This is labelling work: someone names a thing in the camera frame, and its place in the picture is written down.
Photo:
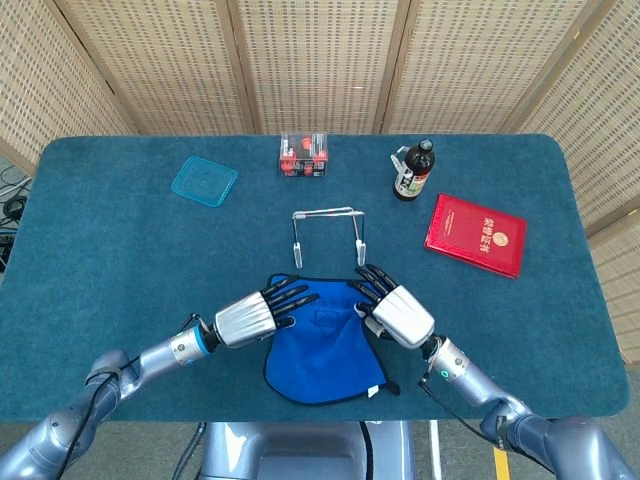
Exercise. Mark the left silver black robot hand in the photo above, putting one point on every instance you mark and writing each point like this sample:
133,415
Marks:
245,320

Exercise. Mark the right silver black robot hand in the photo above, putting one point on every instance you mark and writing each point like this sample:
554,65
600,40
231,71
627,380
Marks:
402,315

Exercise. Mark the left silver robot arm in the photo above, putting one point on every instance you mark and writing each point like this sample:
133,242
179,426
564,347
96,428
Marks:
165,352

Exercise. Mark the teal square plastic lid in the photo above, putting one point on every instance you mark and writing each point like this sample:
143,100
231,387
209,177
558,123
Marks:
204,181

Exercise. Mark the dark sauce bottle black cap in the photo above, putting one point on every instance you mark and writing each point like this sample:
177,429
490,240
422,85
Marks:
417,167

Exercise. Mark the grey robot torso base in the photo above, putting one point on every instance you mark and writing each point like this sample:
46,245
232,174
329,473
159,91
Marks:
300,450

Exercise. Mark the clear box with red items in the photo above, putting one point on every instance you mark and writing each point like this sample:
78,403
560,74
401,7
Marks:
304,160

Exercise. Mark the red certificate book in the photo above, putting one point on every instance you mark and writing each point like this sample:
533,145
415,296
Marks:
475,235

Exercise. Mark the woven bamboo folding screen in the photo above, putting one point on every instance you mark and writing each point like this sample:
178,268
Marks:
320,65

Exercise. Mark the blue cloth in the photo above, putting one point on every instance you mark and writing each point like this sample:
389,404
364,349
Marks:
320,360

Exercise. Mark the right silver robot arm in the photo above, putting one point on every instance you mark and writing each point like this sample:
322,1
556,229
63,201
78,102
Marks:
465,375

